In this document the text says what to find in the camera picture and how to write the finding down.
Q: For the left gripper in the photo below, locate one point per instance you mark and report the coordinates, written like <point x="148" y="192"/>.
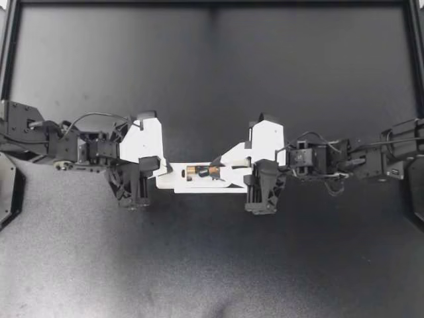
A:
<point x="130" y="185"/>

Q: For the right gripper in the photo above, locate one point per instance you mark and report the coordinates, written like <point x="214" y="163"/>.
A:
<point x="265" y="189"/>

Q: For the gold and black battery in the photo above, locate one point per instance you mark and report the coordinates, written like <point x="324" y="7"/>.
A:
<point x="191" y="170"/>
<point x="213" y="172"/>

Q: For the white remote control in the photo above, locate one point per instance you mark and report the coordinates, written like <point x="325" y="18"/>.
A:
<point x="198" y="187"/>

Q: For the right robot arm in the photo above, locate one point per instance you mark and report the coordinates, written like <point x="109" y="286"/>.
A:
<point x="381" y="155"/>

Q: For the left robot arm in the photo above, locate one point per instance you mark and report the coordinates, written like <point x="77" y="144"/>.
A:
<point x="66" y="145"/>

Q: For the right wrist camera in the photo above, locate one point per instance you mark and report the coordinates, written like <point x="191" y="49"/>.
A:
<point x="268" y="142"/>

